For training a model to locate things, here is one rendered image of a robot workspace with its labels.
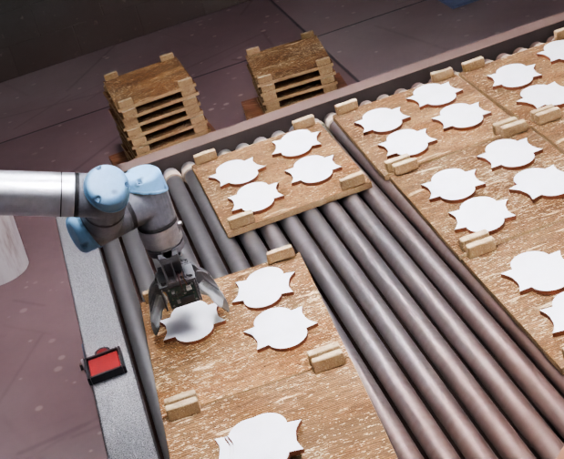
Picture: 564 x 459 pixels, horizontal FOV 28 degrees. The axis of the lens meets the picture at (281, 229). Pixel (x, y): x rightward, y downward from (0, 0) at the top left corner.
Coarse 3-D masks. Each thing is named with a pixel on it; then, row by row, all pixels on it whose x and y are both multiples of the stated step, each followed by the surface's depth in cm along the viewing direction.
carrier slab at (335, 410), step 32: (288, 384) 198; (320, 384) 195; (352, 384) 193; (192, 416) 196; (224, 416) 194; (288, 416) 190; (320, 416) 188; (352, 416) 186; (192, 448) 189; (320, 448) 181; (352, 448) 179; (384, 448) 177
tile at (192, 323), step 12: (180, 312) 225; (192, 312) 224; (204, 312) 223; (216, 312) 222; (168, 324) 222; (180, 324) 221; (192, 324) 220; (204, 324) 219; (216, 324) 219; (168, 336) 219; (180, 336) 218; (192, 336) 217; (204, 336) 216
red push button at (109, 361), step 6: (108, 354) 221; (114, 354) 221; (90, 360) 221; (96, 360) 221; (102, 360) 220; (108, 360) 219; (114, 360) 219; (90, 366) 219; (96, 366) 219; (102, 366) 218; (108, 366) 218; (114, 366) 217; (90, 372) 217; (96, 372) 217
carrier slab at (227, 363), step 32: (224, 288) 231; (160, 320) 226; (320, 320) 212; (160, 352) 216; (192, 352) 213; (224, 352) 211; (256, 352) 208; (288, 352) 206; (160, 384) 207; (192, 384) 204; (224, 384) 202; (256, 384) 200
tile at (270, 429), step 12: (252, 420) 187; (264, 420) 186; (276, 420) 186; (300, 420) 184; (252, 432) 184; (264, 432) 184; (276, 432) 183; (288, 432) 182; (240, 444) 182; (252, 444) 182; (264, 444) 181; (276, 444) 180; (288, 444) 180; (240, 456) 180; (252, 456) 179; (264, 456) 178; (276, 456) 178; (288, 456) 177
